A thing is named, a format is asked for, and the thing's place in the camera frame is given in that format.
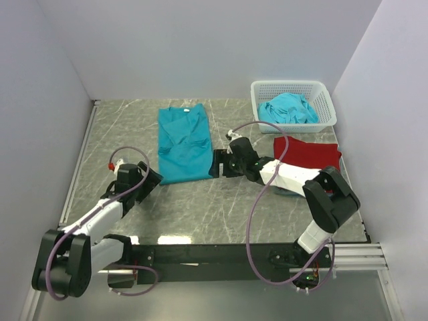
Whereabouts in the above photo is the white plastic basket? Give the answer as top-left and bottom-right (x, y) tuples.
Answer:
(250, 80), (337, 133)

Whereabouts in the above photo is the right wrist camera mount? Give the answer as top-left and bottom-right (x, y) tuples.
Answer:
(226, 130), (242, 142)

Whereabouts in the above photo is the teal t shirt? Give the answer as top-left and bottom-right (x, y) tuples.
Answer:
(158, 104), (213, 185)

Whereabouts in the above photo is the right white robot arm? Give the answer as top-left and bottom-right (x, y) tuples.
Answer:
(209, 135), (360, 267)

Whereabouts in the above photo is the aluminium rail frame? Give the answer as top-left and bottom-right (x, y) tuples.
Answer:
(33, 243), (391, 274)

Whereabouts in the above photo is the folded red t shirt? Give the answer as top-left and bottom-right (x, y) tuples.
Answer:
(282, 136), (342, 171)

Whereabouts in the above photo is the black base beam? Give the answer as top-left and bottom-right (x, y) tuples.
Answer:
(93, 242), (335, 287)

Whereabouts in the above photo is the crumpled light blue shirt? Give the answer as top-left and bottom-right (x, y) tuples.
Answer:
(257, 93), (319, 124)

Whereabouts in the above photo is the folded blue shirt under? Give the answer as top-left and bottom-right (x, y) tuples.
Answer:
(274, 143), (344, 198)

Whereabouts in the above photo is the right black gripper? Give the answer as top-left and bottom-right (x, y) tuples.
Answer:
(208, 150), (246, 179)

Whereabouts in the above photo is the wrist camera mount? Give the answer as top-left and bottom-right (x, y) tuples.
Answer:
(226, 130), (242, 142)
(108, 158), (127, 175)

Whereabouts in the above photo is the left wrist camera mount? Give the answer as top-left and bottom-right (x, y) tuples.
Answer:
(108, 158), (127, 175)

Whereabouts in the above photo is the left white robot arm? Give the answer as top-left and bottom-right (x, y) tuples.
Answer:
(31, 160), (163, 300)

